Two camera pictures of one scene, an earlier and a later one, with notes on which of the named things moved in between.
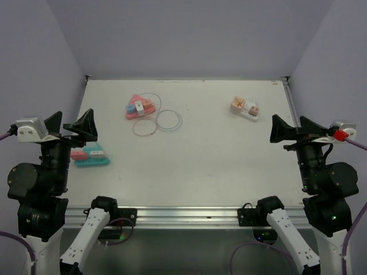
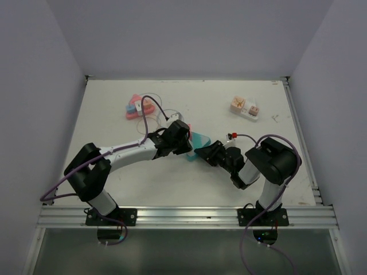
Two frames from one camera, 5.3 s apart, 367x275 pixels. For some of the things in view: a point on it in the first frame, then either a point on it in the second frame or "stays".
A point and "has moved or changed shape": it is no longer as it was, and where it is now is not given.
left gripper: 85,128 -> 187,146
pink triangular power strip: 146,110 stays
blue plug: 131,109 stays
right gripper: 312,131 -> 209,152
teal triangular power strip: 92,146 has moved or changed shape
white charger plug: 140,107 stays
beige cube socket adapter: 237,103 stays
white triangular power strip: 245,111 stays
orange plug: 148,104 stays
